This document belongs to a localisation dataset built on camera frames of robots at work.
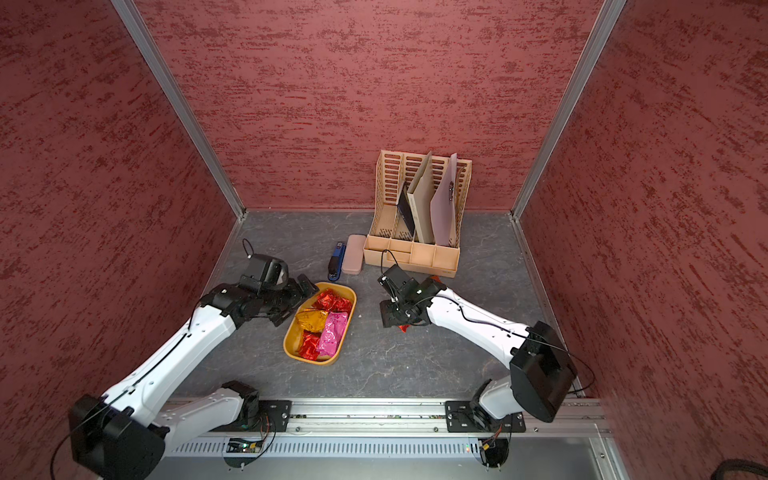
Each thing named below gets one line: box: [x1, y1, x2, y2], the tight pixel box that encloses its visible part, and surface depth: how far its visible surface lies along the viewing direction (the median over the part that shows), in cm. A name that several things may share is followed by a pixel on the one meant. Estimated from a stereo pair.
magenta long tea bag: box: [317, 311, 349, 357], surface depth 83 cm
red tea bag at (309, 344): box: [298, 329, 321, 361], surface depth 83 cm
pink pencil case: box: [342, 234, 367, 275], surface depth 106 cm
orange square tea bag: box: [296, 309, 328, 333], surface depth 85 cm
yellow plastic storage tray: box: [283, 282, 357, 366], surface depth 87 cm
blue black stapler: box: [327, 241, 347, 282], surface depth 103 cm
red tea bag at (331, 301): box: [312, 289, 353, 314], surface depth 90 cm
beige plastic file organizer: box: [363, 150, 473, 278], surface depth 105 cm
